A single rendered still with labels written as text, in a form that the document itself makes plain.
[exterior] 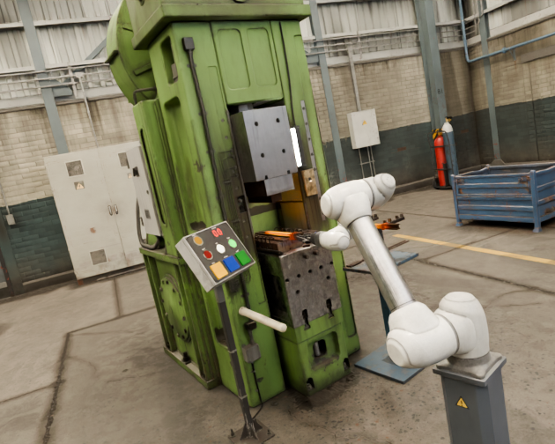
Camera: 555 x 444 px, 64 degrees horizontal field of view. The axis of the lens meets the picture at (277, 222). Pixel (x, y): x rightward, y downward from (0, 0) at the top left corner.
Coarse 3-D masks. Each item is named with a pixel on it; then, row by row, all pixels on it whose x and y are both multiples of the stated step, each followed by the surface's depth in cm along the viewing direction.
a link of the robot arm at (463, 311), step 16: (448, 304) 160; (464, 304) 158; (480, 304) 162; (448, 320) 157; (464, 320) 156; (480, 320) 157; (464, 336) 155; (480, 336) 158; (464, 352) 158; (480, 352) 159
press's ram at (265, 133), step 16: (240, 112) 248; (256, 112) 251; (272, 112) 257; (240, 128) 252; (256, 128) 252; (272, 128) 257; (288, 128) 263; (240, 144) 257; (256, 144) 252; (272, 144) 258; (288, 144) 264; (240, 160) 262; (256, 160) 252; (272, 160) 258; (288, 160) 264; (256, 176) 253; (272, 176) 258
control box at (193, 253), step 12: (216, 228) 231; (228, 228) 238; (180, 240) 214; (192, 240) 215; (204, 240) 220; (216, 240) 226; (228, 240) 232; (180, 252) 216; (192, 252) 211; (216, 252) 221; (228, 252) 227; (192, 264) 213; (204, 264) 211; (240, 264) 228; (252, 264) 235; (204, 276) 211; (228, 276) 217; (204, 288) 213
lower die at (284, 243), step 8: (288, 232) 284; (256, 240) 283; (264, 240) 278; (272, 240) 273; (280, 240) 266; (288, 240) 266; (296, 240) 269; (272, 248) 267; (280, 248) 263; (288, 248) 266
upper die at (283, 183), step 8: (280, 176) 261; (288, 176) 264; (248, 184) 271; (256, 184) 263; (264, 184) 256; (272, 184) 258; (280, 184) 261; (288, 184) 264; (248, 192) 274; (256, 192) 266; (264, 192) 258; (272, 192) 259; (280, 192) 262
